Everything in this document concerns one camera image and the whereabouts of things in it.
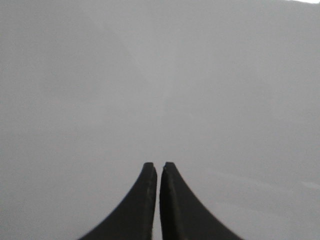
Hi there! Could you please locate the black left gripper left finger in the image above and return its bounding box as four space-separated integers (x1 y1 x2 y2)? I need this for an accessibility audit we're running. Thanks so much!
81 162 157 240

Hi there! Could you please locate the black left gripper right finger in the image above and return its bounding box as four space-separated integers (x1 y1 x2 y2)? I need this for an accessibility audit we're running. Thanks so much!
159 162 240 240

